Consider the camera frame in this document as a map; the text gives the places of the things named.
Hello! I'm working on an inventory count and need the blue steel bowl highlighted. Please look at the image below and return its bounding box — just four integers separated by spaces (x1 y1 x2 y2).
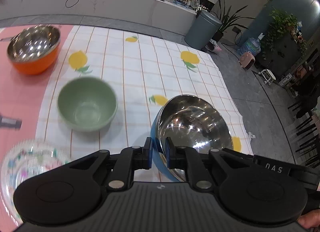
150 94 233 182

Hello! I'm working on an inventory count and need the green ceramic bowl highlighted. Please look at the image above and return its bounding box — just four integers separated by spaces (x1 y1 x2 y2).
57 77 118 132

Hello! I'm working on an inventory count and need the clear glass patterned plate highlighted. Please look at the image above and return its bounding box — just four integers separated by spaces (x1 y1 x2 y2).
1 140 71 226

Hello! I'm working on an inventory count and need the orange steel bowl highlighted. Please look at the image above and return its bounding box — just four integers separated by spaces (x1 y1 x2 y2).
7 24 61 75

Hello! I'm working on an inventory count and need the person's hand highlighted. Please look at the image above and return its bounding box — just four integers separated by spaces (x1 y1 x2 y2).
298 209 320 229

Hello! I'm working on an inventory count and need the lemon pattern tablecloth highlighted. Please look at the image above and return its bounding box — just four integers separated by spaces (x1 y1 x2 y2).
0 24 254 225

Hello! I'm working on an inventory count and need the white small stool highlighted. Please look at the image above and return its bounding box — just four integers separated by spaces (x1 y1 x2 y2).
258 69 276 86

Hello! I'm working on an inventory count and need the pink small heater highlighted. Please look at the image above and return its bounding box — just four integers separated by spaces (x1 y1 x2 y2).
239 51 255 70

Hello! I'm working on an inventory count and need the blue water jug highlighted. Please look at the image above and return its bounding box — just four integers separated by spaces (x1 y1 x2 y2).
236 37 261 56

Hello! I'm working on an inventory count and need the grey round trash bin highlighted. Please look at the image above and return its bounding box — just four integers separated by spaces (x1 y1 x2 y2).
184 10 222 50

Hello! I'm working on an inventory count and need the tall green snake plant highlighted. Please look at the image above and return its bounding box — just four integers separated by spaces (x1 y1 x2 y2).
212 0 254 42

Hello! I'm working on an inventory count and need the leafy green potted plant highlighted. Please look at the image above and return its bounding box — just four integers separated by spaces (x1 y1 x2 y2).
261 9 307 59

